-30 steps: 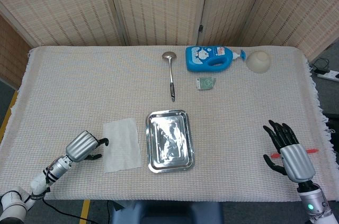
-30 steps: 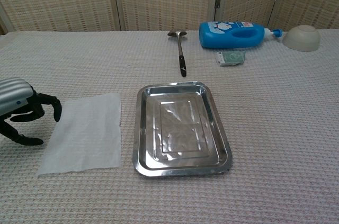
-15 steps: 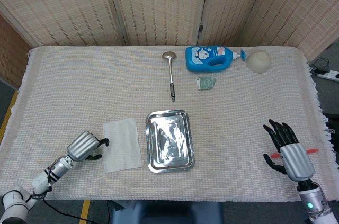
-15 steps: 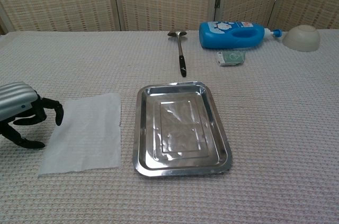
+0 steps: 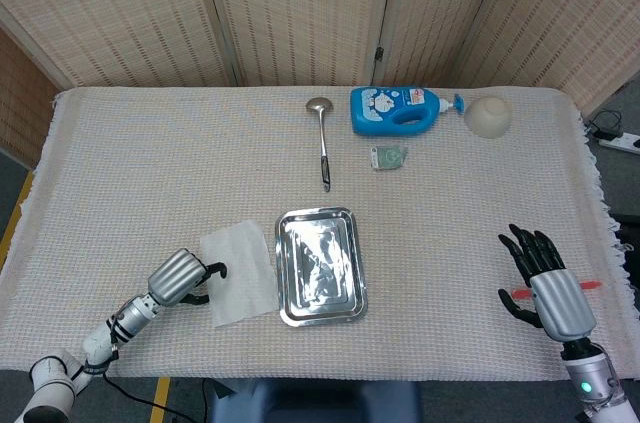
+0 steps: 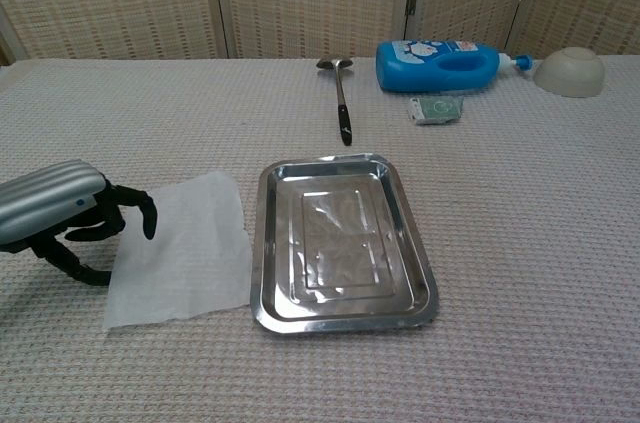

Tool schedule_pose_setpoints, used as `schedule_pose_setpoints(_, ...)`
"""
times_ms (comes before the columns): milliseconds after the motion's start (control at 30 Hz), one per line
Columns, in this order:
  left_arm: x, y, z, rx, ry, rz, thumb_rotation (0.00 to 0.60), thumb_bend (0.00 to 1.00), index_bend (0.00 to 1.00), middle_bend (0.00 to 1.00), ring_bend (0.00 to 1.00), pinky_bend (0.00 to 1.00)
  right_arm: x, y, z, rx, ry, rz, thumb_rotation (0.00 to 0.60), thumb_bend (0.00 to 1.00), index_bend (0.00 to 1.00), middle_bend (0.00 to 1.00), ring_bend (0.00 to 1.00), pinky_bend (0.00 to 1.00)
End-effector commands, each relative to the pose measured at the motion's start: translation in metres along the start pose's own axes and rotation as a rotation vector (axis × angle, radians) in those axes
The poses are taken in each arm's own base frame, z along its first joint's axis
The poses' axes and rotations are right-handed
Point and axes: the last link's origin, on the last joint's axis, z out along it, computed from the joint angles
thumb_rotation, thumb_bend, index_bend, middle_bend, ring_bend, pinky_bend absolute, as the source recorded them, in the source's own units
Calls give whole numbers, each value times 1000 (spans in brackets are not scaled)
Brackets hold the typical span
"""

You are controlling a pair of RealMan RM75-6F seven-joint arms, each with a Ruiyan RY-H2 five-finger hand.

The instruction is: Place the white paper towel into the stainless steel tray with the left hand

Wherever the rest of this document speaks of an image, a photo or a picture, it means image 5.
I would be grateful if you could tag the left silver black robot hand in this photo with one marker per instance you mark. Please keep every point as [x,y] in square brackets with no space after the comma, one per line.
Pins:
[175,277]

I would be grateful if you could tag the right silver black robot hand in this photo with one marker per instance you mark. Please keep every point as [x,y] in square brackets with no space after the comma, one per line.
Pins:
[562,303]

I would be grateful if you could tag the white paper sheet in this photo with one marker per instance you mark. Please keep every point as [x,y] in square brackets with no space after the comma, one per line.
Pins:
[245,263]

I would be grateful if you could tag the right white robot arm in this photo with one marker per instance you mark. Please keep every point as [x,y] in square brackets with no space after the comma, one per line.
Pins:
[597,383]

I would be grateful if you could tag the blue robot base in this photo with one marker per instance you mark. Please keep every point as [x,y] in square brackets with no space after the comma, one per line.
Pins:
[310,400]

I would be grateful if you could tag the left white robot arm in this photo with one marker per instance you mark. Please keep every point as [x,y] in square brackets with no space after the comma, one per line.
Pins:
[107,335]

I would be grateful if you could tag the stainless steel rectangular tray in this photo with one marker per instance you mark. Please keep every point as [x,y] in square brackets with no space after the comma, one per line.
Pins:
[320,268]

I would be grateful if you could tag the thin red plastic stick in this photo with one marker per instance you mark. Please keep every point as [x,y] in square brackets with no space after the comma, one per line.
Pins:
[521,293]

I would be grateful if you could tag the black equipment at table edge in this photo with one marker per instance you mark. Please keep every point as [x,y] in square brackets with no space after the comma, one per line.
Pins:
[630,233]

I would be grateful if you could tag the white woven tablecloth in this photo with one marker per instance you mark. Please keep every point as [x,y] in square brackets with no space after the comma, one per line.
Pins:
[150,168]

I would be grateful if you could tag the white power strip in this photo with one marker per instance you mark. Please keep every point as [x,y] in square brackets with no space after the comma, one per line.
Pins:
[622,143]

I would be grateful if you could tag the beige ceramic bowl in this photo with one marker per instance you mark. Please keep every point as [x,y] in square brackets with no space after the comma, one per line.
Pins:
[489,118]

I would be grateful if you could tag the small green sachet packet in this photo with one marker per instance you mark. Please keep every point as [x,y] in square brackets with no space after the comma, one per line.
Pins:
[389,157]

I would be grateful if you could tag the blue detergent pump bottle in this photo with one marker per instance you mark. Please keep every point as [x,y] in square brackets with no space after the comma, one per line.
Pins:
[375,115]

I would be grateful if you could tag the woven bamboo folding screen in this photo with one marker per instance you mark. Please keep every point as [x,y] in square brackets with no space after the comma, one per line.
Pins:
[300,8]

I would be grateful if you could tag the metal screen hinge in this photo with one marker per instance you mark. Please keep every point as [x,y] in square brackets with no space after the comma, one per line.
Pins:
[379,54]

